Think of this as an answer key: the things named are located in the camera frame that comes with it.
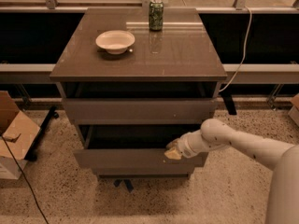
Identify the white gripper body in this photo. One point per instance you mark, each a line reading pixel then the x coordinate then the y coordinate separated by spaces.
pixel 184 146

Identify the grey drawer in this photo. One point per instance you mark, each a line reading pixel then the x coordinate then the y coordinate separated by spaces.
pixel 138 111
pixel 177 171
pixel 132 146

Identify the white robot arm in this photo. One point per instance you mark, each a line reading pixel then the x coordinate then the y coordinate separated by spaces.
pixel 280 157

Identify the grey top drawer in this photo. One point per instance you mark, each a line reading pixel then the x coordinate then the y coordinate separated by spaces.
pixel 138 111

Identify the grey drawer cabinet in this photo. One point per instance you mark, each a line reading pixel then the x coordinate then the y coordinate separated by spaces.
pixel 178 62

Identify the grey bottom drawer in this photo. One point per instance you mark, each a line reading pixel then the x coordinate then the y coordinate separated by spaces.
pixel 177 171

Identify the open cardboard box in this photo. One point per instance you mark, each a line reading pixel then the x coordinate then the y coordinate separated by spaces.
pixel 19 131

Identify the blue tape cross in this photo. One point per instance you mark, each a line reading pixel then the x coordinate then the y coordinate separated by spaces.
pixel 126 182

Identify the black stand leg right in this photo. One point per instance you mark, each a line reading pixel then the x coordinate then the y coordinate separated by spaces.
pixel 226 95

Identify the black stand leg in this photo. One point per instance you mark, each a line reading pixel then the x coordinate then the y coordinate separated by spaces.
pixel 226 95
pixel 31 154

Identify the cardboard box at right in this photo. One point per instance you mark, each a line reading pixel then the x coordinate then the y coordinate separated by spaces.
pixel 294 111

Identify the white bowl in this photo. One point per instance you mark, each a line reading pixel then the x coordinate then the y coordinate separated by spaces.
pixel 115 41

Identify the green soda can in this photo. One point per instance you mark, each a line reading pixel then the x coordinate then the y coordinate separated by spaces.
pixel 156 15

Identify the black stand leg left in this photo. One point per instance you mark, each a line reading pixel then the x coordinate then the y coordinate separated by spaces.
pixel 31 154

